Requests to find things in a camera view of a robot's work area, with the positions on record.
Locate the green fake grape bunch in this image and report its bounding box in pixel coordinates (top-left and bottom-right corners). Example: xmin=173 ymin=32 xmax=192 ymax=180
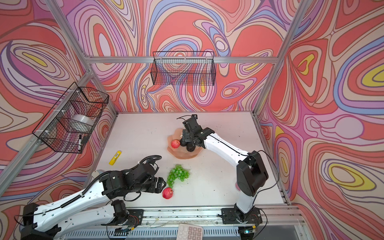
xmin=167 ymin=164 xmax=190 ymax=188

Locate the pink tape roll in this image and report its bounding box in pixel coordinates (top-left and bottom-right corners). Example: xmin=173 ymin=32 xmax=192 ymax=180
xmin=235 ymin=182 xmax=241 ymax=192

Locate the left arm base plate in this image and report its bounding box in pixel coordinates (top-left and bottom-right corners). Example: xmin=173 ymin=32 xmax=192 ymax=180
xmin=102 ymin=209 xmax=144 ymax=227

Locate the white pink calculator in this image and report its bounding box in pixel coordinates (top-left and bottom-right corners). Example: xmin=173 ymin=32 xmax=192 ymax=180
xmin=177 ymin=223 xmax=204 ymax=240

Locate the yellow glue stick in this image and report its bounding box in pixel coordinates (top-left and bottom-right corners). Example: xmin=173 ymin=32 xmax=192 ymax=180
xmin=109 ymin=151 xmax=122 ymax=166

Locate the black wire basket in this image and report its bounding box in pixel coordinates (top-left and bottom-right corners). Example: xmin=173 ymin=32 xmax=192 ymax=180
xmin=32 ymin=83 xmax=109 ymax=154
xmin=151 ymin=51 xmax=217 ymax=86

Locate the red apple front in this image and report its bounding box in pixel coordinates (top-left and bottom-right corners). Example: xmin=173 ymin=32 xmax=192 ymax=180
xmin=162 ymin=188 xmax=174 ymax=200

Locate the dark avocado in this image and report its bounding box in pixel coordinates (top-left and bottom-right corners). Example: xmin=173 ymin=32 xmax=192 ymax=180
xmin=186 ymin=142 xmax=196 ymax=152

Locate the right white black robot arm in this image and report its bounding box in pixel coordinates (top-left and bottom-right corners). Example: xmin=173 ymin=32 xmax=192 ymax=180
xmin=180 ymin=114 xmax=269 ymax=224

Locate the red apple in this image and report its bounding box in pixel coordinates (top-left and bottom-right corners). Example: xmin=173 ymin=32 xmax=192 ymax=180
xmin=171 ymin=140 xmax=181 ymax=149
xmin=162 ymin=188 xmax=174 ymax=200

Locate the silver tape roll in basket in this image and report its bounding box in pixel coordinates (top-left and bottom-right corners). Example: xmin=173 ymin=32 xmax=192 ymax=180
xmin=70 ymin=114 xmax=94 ymax=133

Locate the back black wire basket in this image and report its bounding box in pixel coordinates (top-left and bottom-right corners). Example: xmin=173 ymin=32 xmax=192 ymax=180
xmin=151 ymin=51 xmax=217 ymax=86

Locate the peach scalloped fruit bowl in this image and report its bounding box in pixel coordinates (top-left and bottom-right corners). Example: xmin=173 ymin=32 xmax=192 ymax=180
xmin=167 ymin=128 xmax=203 ymax=160

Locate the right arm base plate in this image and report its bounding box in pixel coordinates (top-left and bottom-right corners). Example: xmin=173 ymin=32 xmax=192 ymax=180
xmin=218 ymin=207 xmax=263 ymax=226

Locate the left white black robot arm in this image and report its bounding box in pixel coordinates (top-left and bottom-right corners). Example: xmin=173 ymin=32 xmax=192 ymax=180
xmin=21 ymin=155 xmax=167 ymax=240

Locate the left black wire basket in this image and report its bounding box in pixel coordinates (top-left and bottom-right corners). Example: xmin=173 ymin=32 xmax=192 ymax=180
xmin=32 ymin=83 xmax=109 ymax=154

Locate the black marker in basket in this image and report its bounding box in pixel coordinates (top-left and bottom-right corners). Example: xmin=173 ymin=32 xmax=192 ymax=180
xmin=78 ymin=135 xmax=82 ymax=153

